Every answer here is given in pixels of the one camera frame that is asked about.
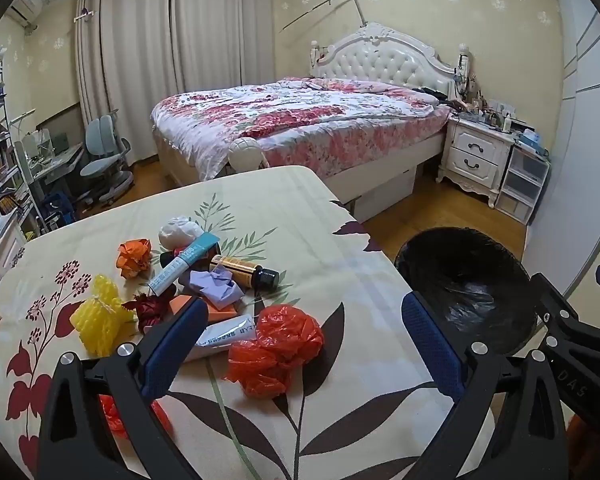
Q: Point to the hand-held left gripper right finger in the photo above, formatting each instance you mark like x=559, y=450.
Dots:
x=430, y=345

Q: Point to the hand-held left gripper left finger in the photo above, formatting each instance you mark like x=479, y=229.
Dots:
x=175, y=345

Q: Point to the dark red ribbon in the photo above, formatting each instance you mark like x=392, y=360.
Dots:
x=150, y=310

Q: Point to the white squeeze tube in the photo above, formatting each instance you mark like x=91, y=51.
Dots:
x=220, y=337

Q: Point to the lilac cloth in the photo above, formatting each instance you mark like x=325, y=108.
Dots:
x=212, y=287

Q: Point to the teal white tube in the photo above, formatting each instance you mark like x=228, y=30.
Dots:
x=180, y=267

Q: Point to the yellow foam net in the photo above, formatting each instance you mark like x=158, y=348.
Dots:
x=97, y=320

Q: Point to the red bottle with black cap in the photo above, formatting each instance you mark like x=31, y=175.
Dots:
x=166, y=259

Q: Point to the black mesh trash bin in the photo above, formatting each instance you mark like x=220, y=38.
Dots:
x=460, y=260

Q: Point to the orange paper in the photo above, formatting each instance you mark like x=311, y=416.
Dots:
x=132, y=257

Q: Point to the amber bottle with black cap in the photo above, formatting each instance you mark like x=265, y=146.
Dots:
x=237, y=269

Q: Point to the white paper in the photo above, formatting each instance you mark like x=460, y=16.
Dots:
x=177, y=232

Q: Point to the person's right forearm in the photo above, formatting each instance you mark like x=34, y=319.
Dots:
x=590, y=450

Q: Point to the black garbage bag liner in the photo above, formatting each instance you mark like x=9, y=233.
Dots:
x=472, y=305

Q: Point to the plastic drawer unit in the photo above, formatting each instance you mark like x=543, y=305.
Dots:
x=522, y=185

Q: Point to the white wardrobe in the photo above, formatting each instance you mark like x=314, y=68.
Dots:
x=590, y=135

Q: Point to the white under-bed storage box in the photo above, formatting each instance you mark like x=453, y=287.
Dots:
x=385, y=195

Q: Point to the teal box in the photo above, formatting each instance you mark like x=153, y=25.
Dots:
x=530, y=137

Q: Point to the white nightstand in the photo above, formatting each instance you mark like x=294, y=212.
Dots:
x=472, y=155

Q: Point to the floral cream tablecloth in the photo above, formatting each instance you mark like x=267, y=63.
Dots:
x=290, y=220

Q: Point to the white cabinet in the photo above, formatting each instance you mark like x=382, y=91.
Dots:
x=5, y=250

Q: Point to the toiletries clutter on nightstand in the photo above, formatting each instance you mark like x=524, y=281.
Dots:
x=485, y=110

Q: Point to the white round ribbed object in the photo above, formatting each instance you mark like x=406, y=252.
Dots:
x=245, y=155

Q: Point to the grey study desk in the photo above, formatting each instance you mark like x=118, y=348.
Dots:
x=60, y=157

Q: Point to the grey desk chair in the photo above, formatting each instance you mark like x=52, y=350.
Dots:
x=102, y=132

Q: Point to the dark cloth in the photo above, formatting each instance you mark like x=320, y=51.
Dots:
x=432, y=95

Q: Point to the pink floral quilt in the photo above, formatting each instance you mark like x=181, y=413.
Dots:
x=280, y=115

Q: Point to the white desk lamp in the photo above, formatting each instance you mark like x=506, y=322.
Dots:
x=22, y=114

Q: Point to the beige curtain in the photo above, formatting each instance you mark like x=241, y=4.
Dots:
x=125, y=60
x=220, y=25

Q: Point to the white bed with tufted headboard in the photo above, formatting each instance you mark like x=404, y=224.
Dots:
x=380, y=57

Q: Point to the white air conditioner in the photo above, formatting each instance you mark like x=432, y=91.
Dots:
x=25, y=5

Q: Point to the wall-mounted metal rod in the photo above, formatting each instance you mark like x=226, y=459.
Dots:
x=320, y=8

